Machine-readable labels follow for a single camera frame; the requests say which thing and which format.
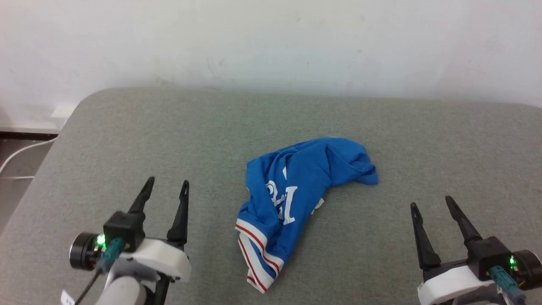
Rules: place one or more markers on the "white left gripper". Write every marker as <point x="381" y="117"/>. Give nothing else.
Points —
<point x="163" y="256"/>

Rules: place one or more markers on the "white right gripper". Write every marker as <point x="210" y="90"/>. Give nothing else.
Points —
<point x="449" y="286"/>

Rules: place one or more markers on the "blue basketball jersey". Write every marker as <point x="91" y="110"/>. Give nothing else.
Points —
<point x="305" y="169"/>

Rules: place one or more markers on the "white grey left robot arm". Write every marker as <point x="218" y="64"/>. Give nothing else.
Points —
<point x="123" y="292"/>

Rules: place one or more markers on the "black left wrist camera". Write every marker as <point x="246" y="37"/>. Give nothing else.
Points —
<point x="123" y="228"/>

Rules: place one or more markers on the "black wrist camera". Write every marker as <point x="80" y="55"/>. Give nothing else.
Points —
<point x="487" y="254"/>
<point x="123" y="228"/>

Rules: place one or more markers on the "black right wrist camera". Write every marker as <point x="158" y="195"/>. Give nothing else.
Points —
<point x="487" y="254"/>

